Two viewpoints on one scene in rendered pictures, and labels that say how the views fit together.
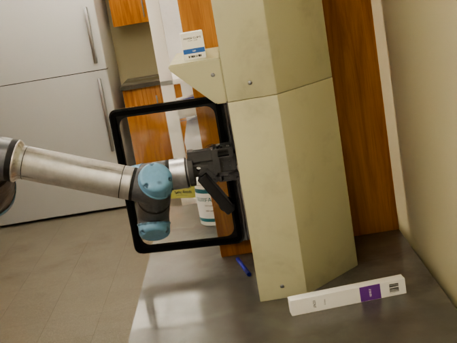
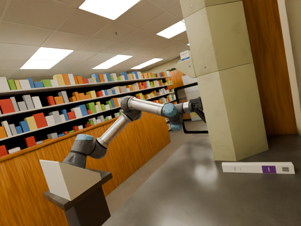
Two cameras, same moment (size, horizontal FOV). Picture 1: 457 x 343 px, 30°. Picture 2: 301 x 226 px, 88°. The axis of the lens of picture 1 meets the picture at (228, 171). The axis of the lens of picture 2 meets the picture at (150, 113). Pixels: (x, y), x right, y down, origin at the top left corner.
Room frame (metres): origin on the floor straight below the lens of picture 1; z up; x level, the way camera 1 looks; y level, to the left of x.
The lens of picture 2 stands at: (1.02, -0.27, 1.37)
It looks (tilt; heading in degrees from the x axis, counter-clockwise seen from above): 6 degrees down; 35
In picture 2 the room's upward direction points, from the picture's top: 14 degrees counter-clockwise
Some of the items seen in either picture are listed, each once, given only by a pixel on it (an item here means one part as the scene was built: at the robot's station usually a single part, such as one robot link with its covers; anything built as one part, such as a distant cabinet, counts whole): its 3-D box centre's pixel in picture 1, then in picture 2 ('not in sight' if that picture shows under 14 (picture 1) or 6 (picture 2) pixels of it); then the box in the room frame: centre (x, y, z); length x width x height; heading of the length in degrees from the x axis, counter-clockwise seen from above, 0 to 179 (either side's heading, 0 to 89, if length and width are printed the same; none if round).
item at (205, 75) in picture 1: (199, 76); (193, 70); (2.02, 0.03, 1.46); 0.32 x 0.11 x 0.10; 179
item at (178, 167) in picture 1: (181, 173); (188, 107); (2.02, 0.11, 1.24); 0.08 x 0.05 x 0.08; 178
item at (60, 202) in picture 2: not in sight; (78, 184); (1.50, 0.78, 0.92); 0.32 x 0.32 x 0.04; 86
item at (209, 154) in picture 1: (213, 165); (200, 104); (2.01, 0.03, 1.25); 0.12 x 0.08 x 0.09; 88
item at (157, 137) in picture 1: (177, 176); (195, 109); (2.20, 0.14, 1.19); 0.30 x 0.01 x 0.40; 79
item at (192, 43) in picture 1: (192, 45); (186, 57); (1.94, 0.03, 1.54); 0.05 x 0.05 x 0.06; 2
